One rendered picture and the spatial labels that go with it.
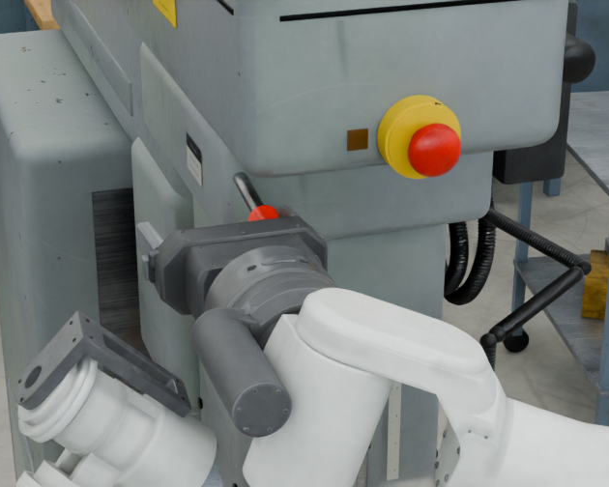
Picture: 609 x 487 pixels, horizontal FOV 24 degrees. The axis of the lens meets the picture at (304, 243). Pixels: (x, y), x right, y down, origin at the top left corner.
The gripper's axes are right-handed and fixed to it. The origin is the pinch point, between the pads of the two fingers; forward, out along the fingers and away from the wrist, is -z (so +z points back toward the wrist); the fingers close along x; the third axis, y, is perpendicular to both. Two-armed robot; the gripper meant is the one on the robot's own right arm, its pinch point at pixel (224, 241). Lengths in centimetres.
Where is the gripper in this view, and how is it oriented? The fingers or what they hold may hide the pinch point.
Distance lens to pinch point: 101.8
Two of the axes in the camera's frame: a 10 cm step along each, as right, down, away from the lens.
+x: -9.5, 1.2, -2.8
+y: 0.0, 9.1, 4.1
